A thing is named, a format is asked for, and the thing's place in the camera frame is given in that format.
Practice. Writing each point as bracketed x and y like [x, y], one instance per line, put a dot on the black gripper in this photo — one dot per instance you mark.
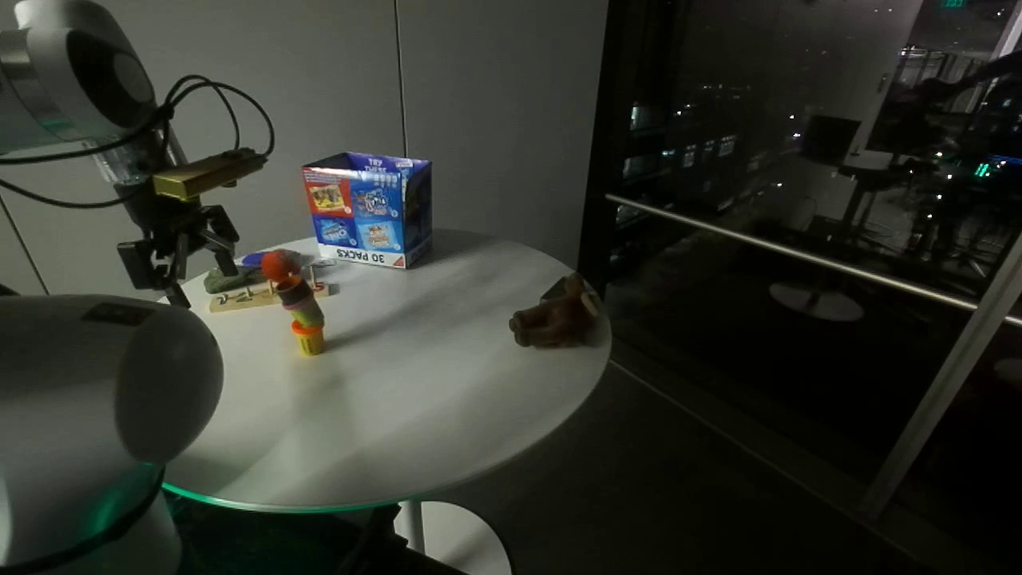
[180, 227]

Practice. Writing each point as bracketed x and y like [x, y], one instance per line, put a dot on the black masking tape roll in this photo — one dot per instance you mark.
[301, 303]

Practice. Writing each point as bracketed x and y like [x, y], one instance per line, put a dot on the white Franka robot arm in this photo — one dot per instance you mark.
[73, 425]

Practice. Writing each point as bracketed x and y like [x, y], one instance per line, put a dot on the blue toy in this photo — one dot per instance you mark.
[250, 259]

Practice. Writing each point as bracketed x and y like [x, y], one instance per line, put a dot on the wooden peg board toy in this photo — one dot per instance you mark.
[243, 298]

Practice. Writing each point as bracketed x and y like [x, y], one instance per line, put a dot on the orange ball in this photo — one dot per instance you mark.
[277, 271]

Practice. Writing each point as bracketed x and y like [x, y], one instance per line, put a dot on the blue snack pack carton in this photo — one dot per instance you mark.
[368, 211]

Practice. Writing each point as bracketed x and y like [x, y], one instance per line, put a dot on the round white table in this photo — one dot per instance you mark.
[425, 405]

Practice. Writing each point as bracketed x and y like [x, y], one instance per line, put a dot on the brown crumpled plush toy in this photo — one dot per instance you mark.
[555, 313]

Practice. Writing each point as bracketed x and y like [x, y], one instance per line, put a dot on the white table base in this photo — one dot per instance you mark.
[467, 545]

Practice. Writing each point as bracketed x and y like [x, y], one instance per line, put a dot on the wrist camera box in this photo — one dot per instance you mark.
[208, 175]

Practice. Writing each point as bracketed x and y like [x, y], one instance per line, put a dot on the white window rail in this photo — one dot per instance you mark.
[744, 237]

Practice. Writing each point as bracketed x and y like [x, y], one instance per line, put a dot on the white slanted window post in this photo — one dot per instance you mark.
[935, 385]

